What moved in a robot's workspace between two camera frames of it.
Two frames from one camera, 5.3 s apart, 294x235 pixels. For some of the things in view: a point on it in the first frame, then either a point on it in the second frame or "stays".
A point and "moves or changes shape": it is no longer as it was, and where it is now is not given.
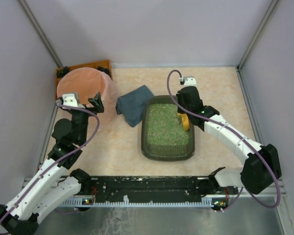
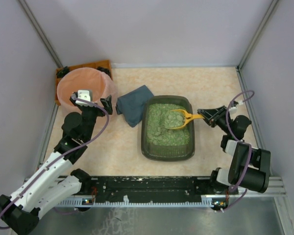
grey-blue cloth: [131, 105] stays
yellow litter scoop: [185, 121] moves or changes shape
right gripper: [189, 91] to [215, 116]
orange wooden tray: [105, 63] stays
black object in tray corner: [64, 70] stays
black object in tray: [106, 70] stays
